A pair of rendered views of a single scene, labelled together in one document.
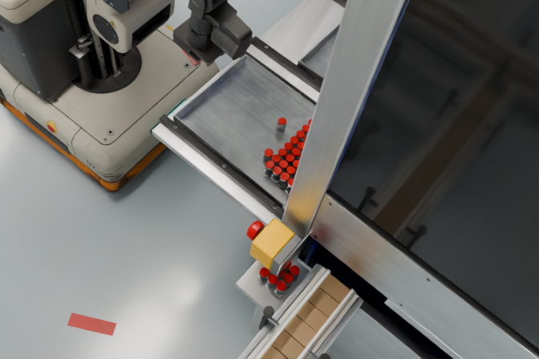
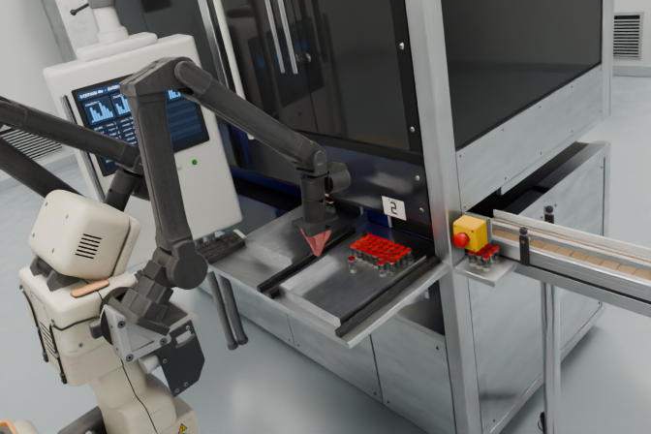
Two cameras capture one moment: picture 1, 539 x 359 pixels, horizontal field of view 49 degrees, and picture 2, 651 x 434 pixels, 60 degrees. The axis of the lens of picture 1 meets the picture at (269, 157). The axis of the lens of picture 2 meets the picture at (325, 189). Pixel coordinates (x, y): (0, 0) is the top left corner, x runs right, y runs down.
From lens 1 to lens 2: 137 cm
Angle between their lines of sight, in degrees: 58
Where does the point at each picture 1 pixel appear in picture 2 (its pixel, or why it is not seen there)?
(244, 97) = (318, 292)
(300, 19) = (241, 269)
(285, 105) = (328, 270)
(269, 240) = (472, 223)
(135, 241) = not seen: outside the picture
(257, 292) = (499, 270)
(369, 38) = (436, 2)
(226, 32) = (336, 170)
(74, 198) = not seen: outside the picture
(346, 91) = (439, 50)
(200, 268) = not seen: outside the picture
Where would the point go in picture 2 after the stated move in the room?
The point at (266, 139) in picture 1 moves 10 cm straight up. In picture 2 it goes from (361, 277) to (356, 247)
